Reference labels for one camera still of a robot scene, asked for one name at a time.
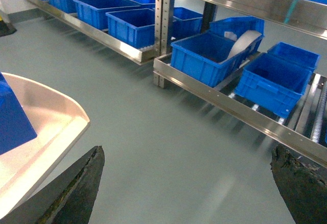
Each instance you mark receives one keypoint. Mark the blue bin behind centre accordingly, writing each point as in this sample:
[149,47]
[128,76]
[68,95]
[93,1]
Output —
[295,55]

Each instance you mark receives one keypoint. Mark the beige plastic dustpan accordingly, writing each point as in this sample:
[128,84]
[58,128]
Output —
[59,122]

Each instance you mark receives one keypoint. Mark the blue plastic block part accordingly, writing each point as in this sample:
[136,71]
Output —
[16,128]

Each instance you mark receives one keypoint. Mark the curved grey sheet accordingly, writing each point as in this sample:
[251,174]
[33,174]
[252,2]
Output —
[242,43]

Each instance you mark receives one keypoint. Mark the blue bin on long shelf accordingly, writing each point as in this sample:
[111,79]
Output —
[133,27]

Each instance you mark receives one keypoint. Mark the blue bin front centre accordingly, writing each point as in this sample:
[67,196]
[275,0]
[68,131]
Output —
[273,83]

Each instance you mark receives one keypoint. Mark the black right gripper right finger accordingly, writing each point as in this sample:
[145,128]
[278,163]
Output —
[300,185]

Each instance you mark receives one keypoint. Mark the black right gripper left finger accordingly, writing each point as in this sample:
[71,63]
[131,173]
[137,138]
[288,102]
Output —
[69,198]

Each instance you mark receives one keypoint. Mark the blue bin with grey sheet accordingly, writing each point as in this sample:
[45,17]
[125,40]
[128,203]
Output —
[203,57]

